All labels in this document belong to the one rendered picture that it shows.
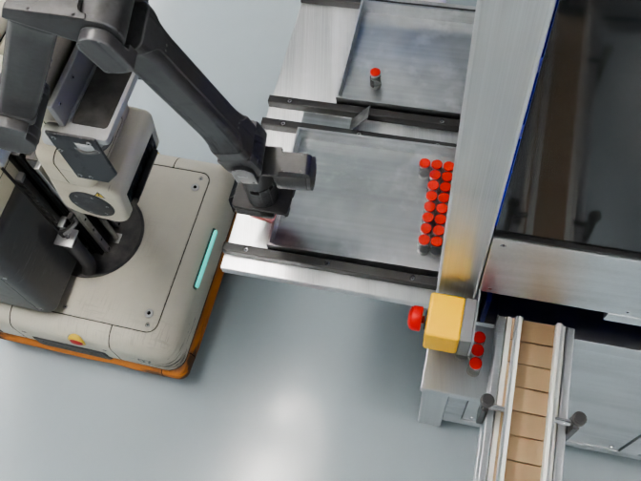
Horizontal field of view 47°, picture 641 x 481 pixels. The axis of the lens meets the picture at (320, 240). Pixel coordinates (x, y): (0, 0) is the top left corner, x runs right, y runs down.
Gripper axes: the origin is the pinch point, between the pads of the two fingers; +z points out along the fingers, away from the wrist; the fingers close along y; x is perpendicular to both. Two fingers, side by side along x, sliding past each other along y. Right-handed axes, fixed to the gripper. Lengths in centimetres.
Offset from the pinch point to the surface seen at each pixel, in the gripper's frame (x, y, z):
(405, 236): 1.9, 25.0, 2.5
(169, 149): 63, -68, 90
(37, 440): -40, -75, 90
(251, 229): -1.9, -3.9, 2.5
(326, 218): 3.0, 9.7, 2.3
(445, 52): 45, 26, 2
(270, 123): 20.9, -5.8, 0.4
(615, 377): -12, 67, 20
